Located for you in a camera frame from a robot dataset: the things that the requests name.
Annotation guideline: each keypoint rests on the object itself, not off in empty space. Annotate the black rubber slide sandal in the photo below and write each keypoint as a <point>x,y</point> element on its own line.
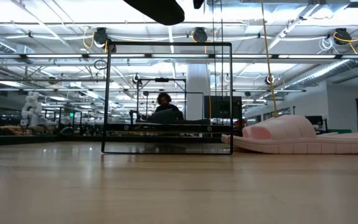
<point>160,11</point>

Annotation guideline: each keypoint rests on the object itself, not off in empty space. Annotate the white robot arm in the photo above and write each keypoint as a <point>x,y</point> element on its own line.
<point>31,109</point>

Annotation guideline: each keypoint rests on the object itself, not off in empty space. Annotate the white building column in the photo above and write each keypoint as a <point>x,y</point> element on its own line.
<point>197,87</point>

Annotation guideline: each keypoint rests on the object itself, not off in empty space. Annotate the person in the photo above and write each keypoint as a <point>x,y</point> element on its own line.
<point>164,99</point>

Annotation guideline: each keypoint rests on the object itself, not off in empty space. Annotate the large black monitor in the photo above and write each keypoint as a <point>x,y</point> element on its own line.
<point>225,107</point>

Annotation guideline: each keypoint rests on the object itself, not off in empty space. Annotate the pink rubber slide sandal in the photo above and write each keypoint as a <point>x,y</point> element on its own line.
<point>291,130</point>

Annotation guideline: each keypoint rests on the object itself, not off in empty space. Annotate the small black monitor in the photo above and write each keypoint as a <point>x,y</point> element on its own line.
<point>314,120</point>

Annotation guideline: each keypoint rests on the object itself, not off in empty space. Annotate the green flat object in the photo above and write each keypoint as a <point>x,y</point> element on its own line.
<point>339,131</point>

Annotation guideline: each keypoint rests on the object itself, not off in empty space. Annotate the black metal workstation frame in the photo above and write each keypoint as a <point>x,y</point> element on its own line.
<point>161,80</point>

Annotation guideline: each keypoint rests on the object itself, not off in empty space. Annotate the silver ventilation duct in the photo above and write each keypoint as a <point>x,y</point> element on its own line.
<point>322,73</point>

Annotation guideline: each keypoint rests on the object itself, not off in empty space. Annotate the black aluminium rig frame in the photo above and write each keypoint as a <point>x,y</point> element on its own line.
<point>42,140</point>

